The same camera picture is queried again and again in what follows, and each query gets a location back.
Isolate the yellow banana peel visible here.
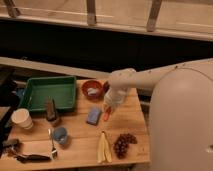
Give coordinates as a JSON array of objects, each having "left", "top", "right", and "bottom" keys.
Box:
[{"left": 97, "top": 132, "right": 112, "bottom": 163}]

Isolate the red bowl left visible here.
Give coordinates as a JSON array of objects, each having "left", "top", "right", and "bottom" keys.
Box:
[{"left": 81, "top": 80, "right": 103, "bottom": 100}]

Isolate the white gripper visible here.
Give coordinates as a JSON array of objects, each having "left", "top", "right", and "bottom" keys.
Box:
[{"left": 104, "top": 88, "right": 128, "bottom": 108}]

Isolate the brown wooden block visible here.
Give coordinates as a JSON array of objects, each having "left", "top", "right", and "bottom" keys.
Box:
[{"left": 45, "top": 98, "right": 58, "bottom": 122}]

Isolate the white paper cup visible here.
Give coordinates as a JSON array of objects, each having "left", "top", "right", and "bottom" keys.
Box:
[{"left": 11, "top": 108, "right": 33, "bottom": 129}]

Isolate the white object in bowl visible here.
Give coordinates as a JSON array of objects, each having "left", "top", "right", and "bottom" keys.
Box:
[{"left": 87, "top": 88, "right": 98, "bottom": 95}]

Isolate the blue small cup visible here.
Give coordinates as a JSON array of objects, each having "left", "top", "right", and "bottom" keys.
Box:
[{"left": 52, "top": 127, "right": 68, "bottom": 145}]

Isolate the dark grapes bunch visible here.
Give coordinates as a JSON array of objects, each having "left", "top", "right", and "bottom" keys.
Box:
[{"left": 113, "top": 133, "right": 137, "bottom": 159}]

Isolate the metal spoon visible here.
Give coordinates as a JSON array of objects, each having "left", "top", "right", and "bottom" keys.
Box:
[{"left": 48, "top": 129, "right": 57, "bottom": 159}]

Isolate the dark handled tool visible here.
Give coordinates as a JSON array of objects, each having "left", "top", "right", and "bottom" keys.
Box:
[{"left": 15, "top": 154, "right": 51, "bottom": 163}]

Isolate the red bowl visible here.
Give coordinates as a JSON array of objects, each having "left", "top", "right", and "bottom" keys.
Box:
[
  {"left": 103, "top": 81, "right": 110, "bottom": 93},
  {"left": 81, "top": 80, "right": 103, "bottom": 100}
]

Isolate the red bowl right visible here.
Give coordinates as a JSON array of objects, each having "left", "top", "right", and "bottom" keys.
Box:
[{"left": 103, "top": 81, "right": 110, "bottom": 93}]

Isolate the green plastic tray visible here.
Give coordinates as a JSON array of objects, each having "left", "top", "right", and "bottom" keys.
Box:
[{"left": 19, "top": 76, "right": 77, "bottom": 112}]

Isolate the blue sponge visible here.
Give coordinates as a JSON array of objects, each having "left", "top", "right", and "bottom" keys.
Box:
[{"left": 86, "top": 107, "right": 101, "bottom": 125}]

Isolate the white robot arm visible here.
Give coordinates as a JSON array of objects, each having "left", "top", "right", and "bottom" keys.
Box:
[{"left": 104, "top": 58, "right": 213, "bottom": 171}]

